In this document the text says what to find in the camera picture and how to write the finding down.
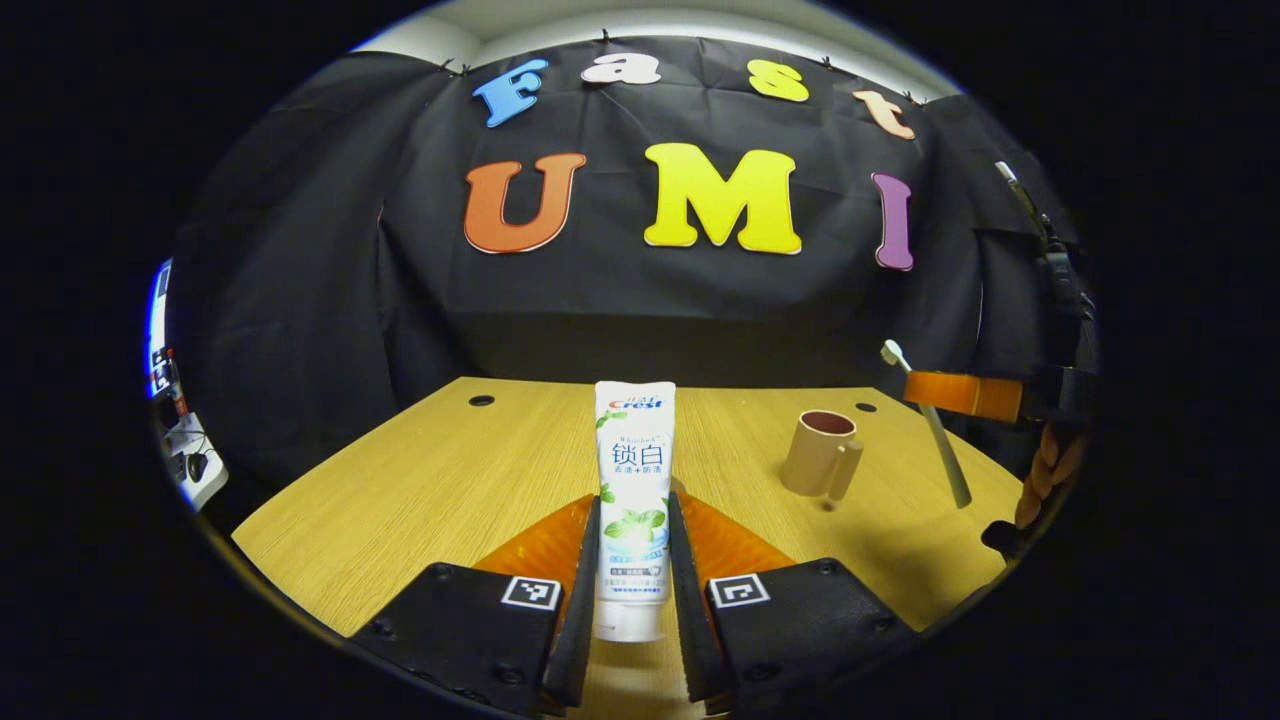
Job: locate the wooden desktop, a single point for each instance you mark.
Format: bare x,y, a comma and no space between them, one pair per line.
400,500

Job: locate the beige cup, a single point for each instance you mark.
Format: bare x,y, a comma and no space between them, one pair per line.
810,465

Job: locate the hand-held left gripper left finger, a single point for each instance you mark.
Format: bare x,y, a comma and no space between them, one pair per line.
580,620

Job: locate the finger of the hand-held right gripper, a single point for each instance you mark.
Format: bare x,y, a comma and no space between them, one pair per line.
965,396

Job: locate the bright blue panel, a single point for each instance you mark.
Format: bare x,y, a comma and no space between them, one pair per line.
157,310

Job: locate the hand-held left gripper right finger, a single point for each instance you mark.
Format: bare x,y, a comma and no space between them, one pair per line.
685,620

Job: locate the white toothpaste tube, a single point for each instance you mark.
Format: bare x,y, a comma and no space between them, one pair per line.
635,470

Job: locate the white toothbrush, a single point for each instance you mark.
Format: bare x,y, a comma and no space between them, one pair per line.
950,460

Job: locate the black backdrop cloth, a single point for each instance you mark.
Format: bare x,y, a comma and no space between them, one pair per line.
330,300

